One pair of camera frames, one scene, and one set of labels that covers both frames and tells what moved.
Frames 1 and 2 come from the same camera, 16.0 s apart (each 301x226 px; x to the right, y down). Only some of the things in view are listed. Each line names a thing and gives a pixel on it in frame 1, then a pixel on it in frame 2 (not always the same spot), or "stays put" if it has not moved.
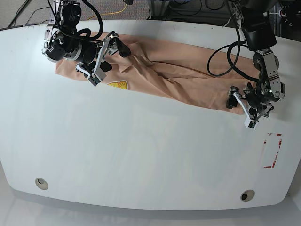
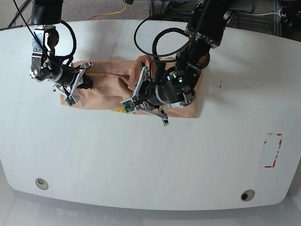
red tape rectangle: x=275 y=158 stays put
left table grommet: x=41 y=183 stays put
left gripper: x=90 y=55 to x=66 y=77
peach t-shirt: x=171 y=72 to x=114 y=81
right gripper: x=256 y=100 to x=174 y=92
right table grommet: x=247 y=195 stays put
